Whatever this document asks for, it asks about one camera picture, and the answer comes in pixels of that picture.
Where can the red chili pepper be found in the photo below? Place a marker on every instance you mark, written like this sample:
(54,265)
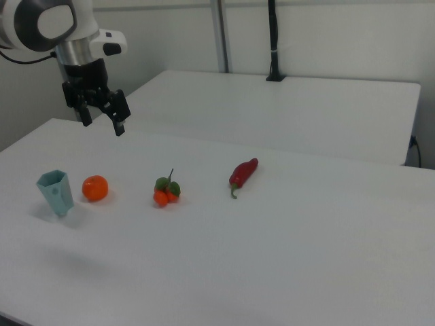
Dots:
(243,173)

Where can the large orange fruit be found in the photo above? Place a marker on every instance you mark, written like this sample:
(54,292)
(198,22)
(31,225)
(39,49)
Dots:
(95,187)

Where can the teal hexagonal mug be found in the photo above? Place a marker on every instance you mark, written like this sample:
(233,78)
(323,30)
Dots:
(56,192)

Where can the aluminium frame post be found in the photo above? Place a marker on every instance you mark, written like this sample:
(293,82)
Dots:
(222,37)

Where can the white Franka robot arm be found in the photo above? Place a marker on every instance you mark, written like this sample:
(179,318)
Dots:
(51,23)

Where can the small tangerine cluster with leaves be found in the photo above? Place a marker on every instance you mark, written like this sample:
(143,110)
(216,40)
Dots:
(166,193)

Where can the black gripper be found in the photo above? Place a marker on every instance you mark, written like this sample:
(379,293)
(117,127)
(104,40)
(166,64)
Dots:
(86,76)

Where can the black camera pole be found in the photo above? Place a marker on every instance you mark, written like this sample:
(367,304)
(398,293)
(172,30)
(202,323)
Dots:
(274,40)

